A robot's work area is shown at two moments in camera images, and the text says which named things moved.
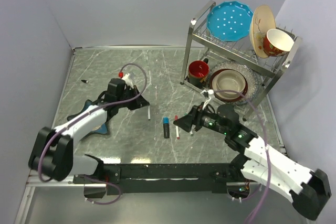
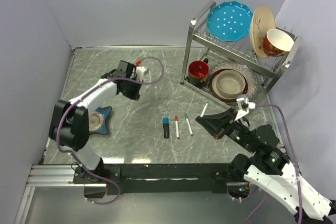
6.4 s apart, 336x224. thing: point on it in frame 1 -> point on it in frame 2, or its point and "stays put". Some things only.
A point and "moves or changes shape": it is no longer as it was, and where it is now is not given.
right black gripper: x=194 y=117 -> x=217 y=124
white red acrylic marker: x=177 y=132 stays put
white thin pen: x=149 y=112 moves or changes shape
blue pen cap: x=165 y=120 stays put
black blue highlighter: x=166 y=130 stays put
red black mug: x=198 y=71 stays put
